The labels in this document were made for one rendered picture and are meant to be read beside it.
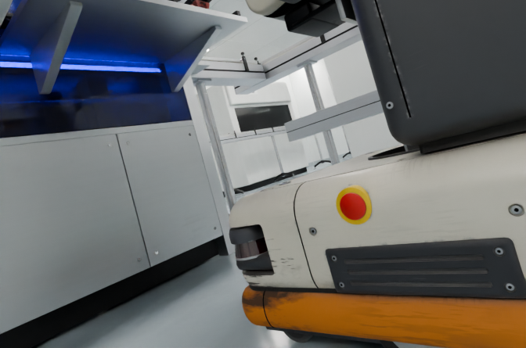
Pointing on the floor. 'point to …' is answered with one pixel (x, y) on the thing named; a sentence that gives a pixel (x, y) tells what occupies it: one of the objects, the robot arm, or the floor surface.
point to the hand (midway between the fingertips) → (204, 20)
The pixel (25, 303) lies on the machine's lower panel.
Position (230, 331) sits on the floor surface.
